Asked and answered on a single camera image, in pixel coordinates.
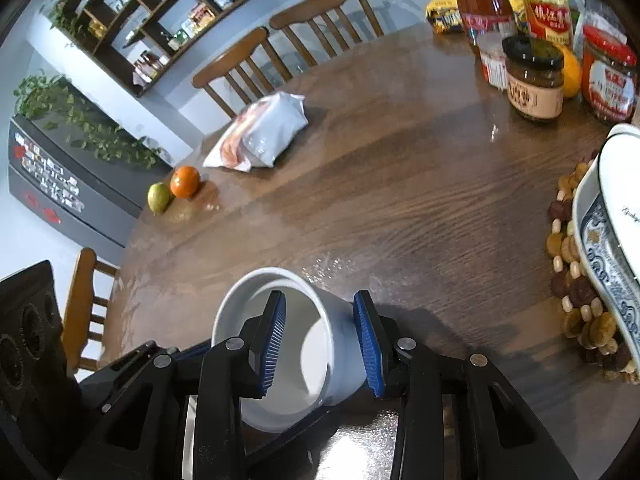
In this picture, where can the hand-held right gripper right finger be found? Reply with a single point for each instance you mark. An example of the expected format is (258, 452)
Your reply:
(370, 350)

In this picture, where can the white ceramic crock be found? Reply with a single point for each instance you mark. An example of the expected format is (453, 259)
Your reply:
(300, 320)

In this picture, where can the small potted plant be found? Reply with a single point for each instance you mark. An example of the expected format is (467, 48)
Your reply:
(60, 17)

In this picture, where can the plastic food bag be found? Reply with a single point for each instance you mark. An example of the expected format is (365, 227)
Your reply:
(270, 130)

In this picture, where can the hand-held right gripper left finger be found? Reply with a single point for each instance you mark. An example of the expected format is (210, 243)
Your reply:
(272, 345)

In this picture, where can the wooden chair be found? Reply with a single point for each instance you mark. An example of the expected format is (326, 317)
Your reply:
(230, 57)
(315, 7)
(82, 285)

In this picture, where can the vinegar bottle with yellow cap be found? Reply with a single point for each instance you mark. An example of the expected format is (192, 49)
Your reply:
(545, 5)

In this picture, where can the small red label jar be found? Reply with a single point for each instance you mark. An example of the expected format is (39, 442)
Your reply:
(492, 65)

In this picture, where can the yellow snack packet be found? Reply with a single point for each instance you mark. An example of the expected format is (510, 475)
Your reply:
(445, 15)

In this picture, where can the sauce jar with black lid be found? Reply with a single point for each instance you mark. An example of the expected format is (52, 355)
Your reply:
(532, 90)

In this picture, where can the wooden beaded trivet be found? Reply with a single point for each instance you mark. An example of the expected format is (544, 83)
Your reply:
(575, 305)

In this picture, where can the white oval dish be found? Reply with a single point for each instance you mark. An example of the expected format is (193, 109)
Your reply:
(625, 185)

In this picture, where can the sauce jar with red lid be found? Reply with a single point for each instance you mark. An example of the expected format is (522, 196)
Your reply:
(607, 80)

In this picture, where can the green pear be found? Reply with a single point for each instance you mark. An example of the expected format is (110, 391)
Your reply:
(159, 197)

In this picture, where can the dark wooden wall shelf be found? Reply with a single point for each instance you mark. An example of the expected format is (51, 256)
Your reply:
(141, 91)

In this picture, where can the blue patterned square plate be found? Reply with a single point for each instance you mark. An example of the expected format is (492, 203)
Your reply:
(595, 240)

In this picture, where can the orange fruit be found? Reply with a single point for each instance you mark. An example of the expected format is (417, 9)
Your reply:
(571, 72)

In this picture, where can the tangerine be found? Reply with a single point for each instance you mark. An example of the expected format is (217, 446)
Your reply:
(185, 181)

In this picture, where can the grey refrigerator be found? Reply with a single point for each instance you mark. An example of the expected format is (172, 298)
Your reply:
(100, 195)

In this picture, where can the trailing ivy plant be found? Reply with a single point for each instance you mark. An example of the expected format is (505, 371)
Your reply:
(100, 135)

